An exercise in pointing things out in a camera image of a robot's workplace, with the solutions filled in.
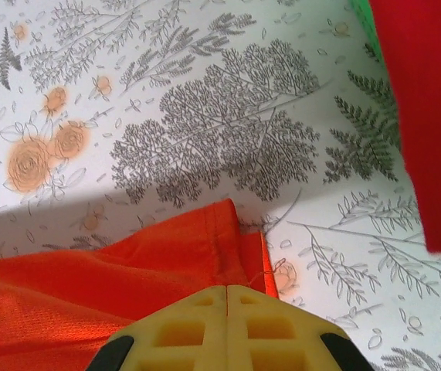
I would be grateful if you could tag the floral tablecloth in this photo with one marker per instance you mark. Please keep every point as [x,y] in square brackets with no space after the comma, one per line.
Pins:
[224,135]

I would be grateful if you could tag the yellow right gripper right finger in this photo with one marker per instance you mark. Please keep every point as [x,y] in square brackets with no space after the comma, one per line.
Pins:
[274,340]

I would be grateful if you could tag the green plastic basket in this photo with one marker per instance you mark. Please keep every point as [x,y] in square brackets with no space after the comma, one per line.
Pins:
[365,23]

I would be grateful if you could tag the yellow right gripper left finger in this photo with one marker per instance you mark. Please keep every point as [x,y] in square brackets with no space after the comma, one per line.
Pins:
[181,340]

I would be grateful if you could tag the orange t-shirt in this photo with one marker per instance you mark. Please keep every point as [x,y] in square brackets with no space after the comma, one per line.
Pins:
[108,286]

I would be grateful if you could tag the red t-shirt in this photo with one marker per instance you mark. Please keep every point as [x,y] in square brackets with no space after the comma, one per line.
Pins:
[432,116]

